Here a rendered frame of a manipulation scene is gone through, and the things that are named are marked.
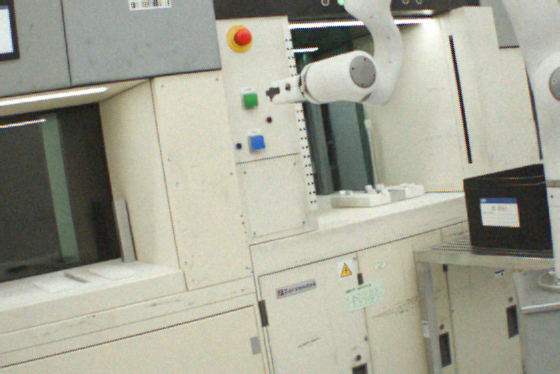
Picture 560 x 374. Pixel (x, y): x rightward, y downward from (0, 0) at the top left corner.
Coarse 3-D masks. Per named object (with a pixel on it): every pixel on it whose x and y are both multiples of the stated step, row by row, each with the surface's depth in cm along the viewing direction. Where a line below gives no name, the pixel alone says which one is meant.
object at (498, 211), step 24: (528, 168) 200; (480, 192) 183; (504, 192) 175; (528, 192) 167; (480, 216) 185; (504, 216) 176; (528, 216) 168; (480, 240) 186; (504, 240) 178; (528, 240) 170
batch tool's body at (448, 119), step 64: (256, 0) 176; (320, 0) 186; (448, 0) 208; (256, 64) 176; (448, 64) 215; (256, 128) 176; (384, 128) 246; (448, 128) 220; (256, 192) 176; (448, 192) 224; (256, 256) 175; (320, 256) 184; (384, 256) 194; (320, 320) 183; (384, 320) 194; (448, 320) 205; (512, 320) 221
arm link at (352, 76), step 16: (320, 64) 143; (336, 64) 138; (352, 64) 136; (368, 64) 138; (320, 80) 142; (336, 80) 138; (352, 80) 136; (368, 80) 137; (320, 96) 145; (336, 96) 142; (352, 96) 140; (368, 96) 143
